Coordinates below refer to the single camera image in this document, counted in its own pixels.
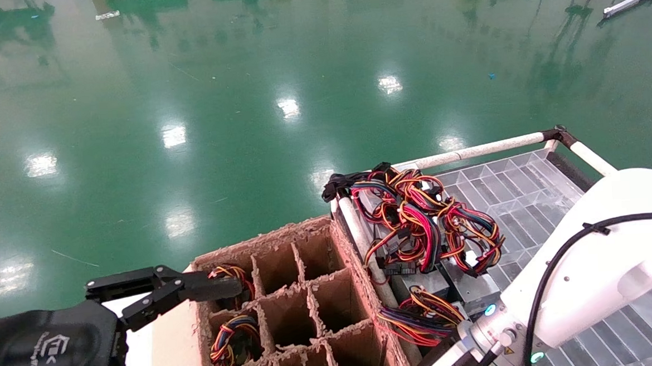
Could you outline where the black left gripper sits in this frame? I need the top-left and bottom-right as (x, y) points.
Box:
(0, 293), (252, 366)

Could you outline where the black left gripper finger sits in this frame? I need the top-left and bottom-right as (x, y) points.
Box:
(84, 261), (245, 334)

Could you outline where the grey power supply with cables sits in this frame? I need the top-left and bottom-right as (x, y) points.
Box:
(207, 314), (264, 366)
(375, 263), (505, 353)
(439, 196), (508, 279)
(351, 163), (454, 278)
(208, 263), (257, 313)

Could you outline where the brown cardboard divider box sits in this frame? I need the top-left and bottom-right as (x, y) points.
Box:
(187, 211), (420, 366)

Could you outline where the clear acrylic divider tray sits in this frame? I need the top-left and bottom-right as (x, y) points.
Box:
(434, 143), (652, 366)

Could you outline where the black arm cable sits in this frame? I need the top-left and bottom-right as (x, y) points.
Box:
(518, 212), (652, 366)

